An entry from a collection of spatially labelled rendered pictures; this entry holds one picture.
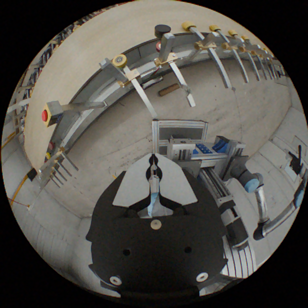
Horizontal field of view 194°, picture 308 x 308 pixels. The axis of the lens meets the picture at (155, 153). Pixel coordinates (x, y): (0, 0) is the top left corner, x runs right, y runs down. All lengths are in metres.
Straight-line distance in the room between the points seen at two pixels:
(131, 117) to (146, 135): 0.38
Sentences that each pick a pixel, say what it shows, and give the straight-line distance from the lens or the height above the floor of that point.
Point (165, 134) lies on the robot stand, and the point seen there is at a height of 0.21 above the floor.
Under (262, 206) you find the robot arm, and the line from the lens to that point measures 0.89.
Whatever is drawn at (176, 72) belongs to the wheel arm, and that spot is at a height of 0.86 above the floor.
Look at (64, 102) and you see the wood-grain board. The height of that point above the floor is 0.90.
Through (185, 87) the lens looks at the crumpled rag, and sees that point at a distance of 0.60.
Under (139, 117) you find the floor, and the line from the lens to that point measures 1.45.
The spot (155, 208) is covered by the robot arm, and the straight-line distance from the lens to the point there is 0.41.
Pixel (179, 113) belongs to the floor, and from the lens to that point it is 1.49.
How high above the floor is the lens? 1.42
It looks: 60 degrees down
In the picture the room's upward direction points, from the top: 176 degrees clockwise
